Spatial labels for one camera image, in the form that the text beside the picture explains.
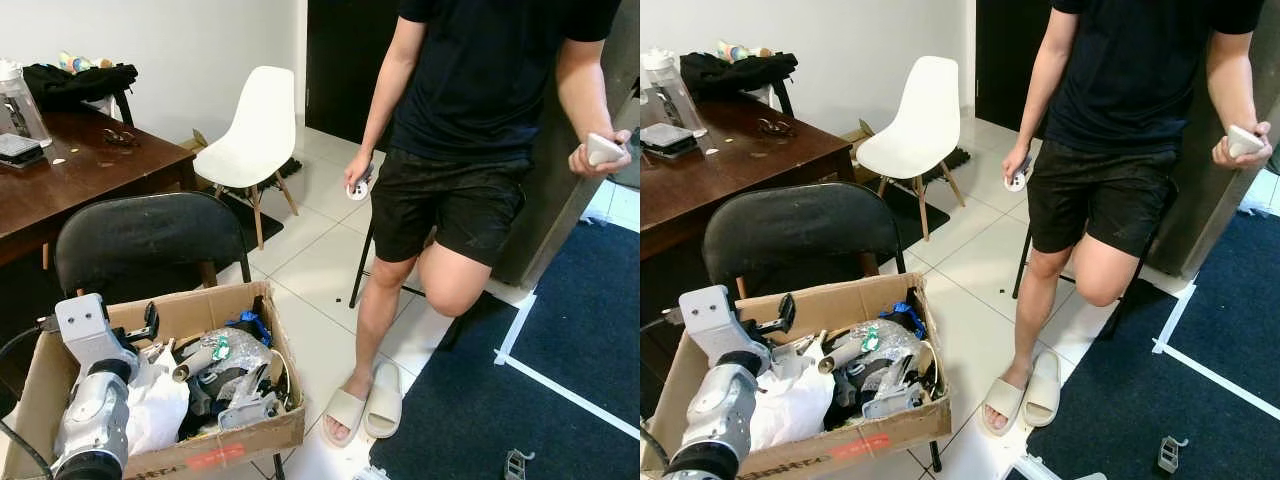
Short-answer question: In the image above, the white plastic trash bag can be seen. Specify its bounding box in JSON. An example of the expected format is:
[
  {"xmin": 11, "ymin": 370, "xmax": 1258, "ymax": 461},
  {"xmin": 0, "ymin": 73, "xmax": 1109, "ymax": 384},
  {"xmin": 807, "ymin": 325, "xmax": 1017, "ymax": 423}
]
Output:
[
  {"xmin": 748, "ymin": 338, "xmax": 837, "ymax": 453},
  {"xmin": 124, "ymin": 345, "xmax": 192, "ymax": 457}
]

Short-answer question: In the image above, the blue trash item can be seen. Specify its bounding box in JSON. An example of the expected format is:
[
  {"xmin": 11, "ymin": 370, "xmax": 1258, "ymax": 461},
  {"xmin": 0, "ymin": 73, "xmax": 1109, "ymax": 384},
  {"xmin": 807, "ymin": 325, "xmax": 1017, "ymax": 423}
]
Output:
[
  {"xmin": 227, "ymin": 311, "xmax": 272, "ymax": 347},
  {"xmin": 879, "ymin": 301, "xmax": 928, "ymax": 340}
]

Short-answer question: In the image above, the grey plastic trash piece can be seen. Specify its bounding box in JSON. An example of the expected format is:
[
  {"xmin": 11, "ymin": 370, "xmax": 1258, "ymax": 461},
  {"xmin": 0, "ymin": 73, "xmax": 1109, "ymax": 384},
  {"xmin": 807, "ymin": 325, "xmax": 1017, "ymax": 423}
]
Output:
[
  {"xmin": 214, "ymin": 390, "xmax": 283, "ymax": 433},
  {"xmin": 861, "ymin": 384, "xmax": 928, "ymax": 421}
]

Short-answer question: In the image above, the brown cardboard trash box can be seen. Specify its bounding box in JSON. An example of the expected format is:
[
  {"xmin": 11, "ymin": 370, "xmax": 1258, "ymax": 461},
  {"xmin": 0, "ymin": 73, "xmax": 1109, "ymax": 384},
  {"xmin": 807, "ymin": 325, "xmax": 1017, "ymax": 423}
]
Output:
[
  {"xmin": 0, "ymin": 280, "xmax": 307, "ymax": 480},
  {"xmin": 640, "ymin": 271, "xmax": 954, "ymax": 480}
]

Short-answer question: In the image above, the black padded chair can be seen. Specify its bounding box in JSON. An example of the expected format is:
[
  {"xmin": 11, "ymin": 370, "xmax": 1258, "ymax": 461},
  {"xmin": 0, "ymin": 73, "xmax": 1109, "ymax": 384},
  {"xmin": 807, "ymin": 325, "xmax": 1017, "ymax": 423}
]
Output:
[
  {"xmin": 701, "ymin": 181, "xmax": 907, "ymax": 303},
  {"xmin": 54, "ymin": 191, "xmax": 252, "ymax": 303}
]

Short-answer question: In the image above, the clear plastic wrapper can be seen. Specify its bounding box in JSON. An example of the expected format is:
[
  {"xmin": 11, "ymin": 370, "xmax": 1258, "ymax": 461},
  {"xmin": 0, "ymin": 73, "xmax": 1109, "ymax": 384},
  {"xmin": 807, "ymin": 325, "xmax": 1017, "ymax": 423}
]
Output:
[
  {"xmin": 819, "ymin": 319, "xmax": 937, "ymax": 378},
  {"xmin": 174, "ymin": 328, "xmax": 273, "ymax": 385}
]

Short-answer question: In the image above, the dark wooden table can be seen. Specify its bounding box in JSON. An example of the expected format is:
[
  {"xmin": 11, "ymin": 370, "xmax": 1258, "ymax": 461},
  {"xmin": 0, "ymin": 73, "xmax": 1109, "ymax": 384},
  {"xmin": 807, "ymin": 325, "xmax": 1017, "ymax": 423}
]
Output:
[
  {"xmin": 0, "ymin": 107, "xmax": 199, "ymax": 271},
  {"xmin": 640, "ymin": 94, "xmax": 857, "ymax": 263}
]

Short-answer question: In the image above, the white plastic chair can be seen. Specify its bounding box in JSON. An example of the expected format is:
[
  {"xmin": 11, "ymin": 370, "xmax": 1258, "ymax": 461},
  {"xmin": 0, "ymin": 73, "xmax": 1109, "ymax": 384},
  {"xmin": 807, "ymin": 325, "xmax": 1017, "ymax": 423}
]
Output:
[
  {"xmin": 192, "ymin": 66, "xmax": 300, "ymax": 251},
  {"xmin": 855, "ymin": 56, "xmax": 964, "ymax": 242}
]

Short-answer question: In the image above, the black flat box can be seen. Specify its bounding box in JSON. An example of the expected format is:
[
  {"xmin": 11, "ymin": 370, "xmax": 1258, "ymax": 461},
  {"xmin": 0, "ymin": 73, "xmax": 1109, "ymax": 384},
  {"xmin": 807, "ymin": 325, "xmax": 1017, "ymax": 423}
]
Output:
[
  {"xmin": 0, "ymin": 133, "xmax": 47, "ymax": 170},
  {"xmin": 640, "ymin": 122, "xmax": 699, "ymax": 162}
]

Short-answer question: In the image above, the black metal stool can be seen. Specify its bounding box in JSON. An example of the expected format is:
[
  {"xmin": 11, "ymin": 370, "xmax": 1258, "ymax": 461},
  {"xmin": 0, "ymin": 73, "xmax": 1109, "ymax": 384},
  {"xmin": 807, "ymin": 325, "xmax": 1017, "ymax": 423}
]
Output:
[
  {"xmin": 1011, "ymin": 222, "xmax": 1151, "ymax": 343},
  {"xmin": 348, "ymin": 218, "xmax": 466, "ymax": 351}
]

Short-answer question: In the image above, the white floor tape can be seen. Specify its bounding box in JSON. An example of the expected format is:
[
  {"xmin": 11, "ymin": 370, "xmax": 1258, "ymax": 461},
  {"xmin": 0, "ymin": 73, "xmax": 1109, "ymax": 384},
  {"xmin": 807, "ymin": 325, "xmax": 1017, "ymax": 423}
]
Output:
[
  {"xmin": 1151, "ymin": 280, "xmax": 1280, "ymax": 423},
  {"xmin": 494, "ymin": 290, "xmax": 641, "ymax": 442}
]

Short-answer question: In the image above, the beige slipper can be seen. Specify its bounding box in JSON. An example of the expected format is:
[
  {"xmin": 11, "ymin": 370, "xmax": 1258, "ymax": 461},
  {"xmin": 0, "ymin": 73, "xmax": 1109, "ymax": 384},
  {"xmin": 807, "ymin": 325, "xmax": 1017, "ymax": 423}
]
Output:
[
  {"xmin": 362, "ymin": 360, "xmax": 405, "ymax": 440},
  {"xmin": 321, "ymin": 387, "xmax": 370, "ymax": 447},
  {"xmin": 1020, "ymin": 350, "xmax": 1064, "ymax": 430},
  {"xmin": 981, "ymin": 377, "xmax": 1027, "ymax": 438}
]

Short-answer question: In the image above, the dark grey cabinet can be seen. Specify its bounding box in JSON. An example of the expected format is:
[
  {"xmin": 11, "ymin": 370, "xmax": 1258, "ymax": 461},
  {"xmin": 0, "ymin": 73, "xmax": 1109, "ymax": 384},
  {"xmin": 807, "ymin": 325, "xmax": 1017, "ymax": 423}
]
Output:
[
  {"xmin": 1143, "ymin": 0, "xmax": 1280, "ymax": 283},
  {"xmin": 488, "ymin": 0, "xmax": 641, "ymax": 293}
]

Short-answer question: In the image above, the black cloth bundle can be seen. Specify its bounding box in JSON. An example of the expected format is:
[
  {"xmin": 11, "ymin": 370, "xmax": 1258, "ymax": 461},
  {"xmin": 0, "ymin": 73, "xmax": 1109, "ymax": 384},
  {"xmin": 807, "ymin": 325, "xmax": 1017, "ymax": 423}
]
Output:
[
  {"xmin": 679, "ymin": 51, "xmax": 800, "ymax": 102},
  {"xmin": 21, "ymin": 62, "xmax": 140, "ymax": 113}
]

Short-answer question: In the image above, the dark blue carpet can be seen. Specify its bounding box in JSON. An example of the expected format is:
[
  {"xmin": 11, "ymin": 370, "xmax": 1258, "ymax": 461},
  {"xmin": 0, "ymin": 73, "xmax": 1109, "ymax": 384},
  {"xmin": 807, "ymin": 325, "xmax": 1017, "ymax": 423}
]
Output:
[
  {"xmin": 1008, "ymin": 209, "xmax": 1280, "ymax": 480},
  {"xmin": 369, "ymin": 219, "xmax": 641, "ymax": 480}
]

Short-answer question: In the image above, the dark door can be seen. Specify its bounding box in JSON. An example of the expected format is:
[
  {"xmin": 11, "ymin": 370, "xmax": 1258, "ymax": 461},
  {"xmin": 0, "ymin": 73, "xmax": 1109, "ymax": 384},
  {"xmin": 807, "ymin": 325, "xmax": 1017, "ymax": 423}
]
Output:
[
  {"xmin": 975, "ymin": 0, "xmax": 1063, "ymax": 129},
  {"xmin": 305, "ymin": 0, "xmax": 403, "ymax": 153}
]

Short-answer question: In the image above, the person in black clothes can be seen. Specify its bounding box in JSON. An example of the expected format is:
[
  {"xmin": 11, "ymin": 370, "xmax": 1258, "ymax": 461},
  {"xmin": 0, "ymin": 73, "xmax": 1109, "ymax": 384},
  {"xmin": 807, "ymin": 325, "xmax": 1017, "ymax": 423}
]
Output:
[
  {"xmin": 344, "ymin": 0, "xmax": 634, "ymax": 447},
  {"xmin": 981, "ymin": 0, "xmax": 1274, "ymax": 439}
]

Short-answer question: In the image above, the plastic left wrist camera mount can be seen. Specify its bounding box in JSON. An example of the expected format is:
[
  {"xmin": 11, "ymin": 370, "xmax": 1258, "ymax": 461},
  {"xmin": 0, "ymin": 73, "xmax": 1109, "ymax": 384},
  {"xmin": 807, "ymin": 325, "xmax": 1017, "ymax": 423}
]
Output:
[
  {"xmin": 678, "ymin": 285, "xmax": 769, "ymax": 367},
  {"xmin": 55, "ymin": 293, "xmax": 139, "ymax": 376}
]

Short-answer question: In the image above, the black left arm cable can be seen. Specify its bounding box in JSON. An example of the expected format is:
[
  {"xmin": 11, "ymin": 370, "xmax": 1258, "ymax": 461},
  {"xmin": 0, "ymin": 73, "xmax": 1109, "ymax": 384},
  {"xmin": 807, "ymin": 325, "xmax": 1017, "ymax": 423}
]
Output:
[
  {"xmin": 640, "ymin": 315, "xmax": 685, "ymax": 480},
  {"xmin": 0, "ymin": 322, "xmax": 59, "ymax": 480}
]

